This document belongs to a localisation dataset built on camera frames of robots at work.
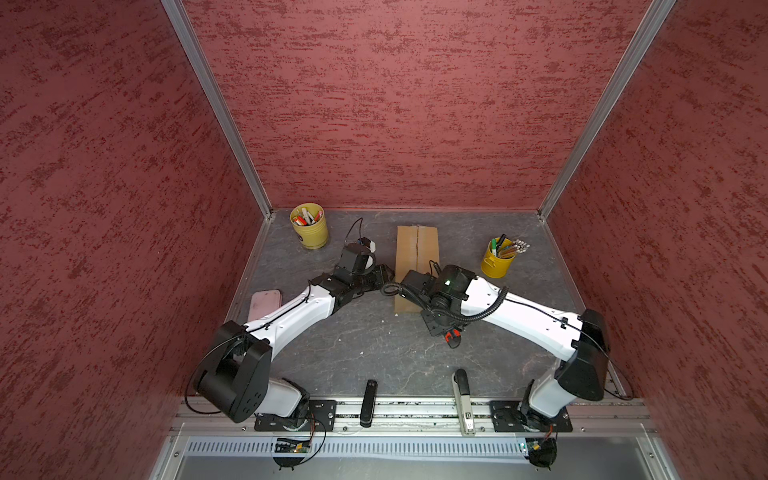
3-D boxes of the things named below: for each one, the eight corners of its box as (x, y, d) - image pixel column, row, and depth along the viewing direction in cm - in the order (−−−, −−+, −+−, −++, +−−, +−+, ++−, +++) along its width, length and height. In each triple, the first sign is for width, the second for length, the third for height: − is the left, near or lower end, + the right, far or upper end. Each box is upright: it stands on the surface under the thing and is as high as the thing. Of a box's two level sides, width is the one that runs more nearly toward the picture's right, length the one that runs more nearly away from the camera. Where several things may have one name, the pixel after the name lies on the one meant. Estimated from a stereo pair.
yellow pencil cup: (482, 278, 103) (491, 258, 94) (478, 257, 109) (486, 237, 100) (505, 278, 104) (517, 259, 94) (500, 257, 109) (510, 237, 100)
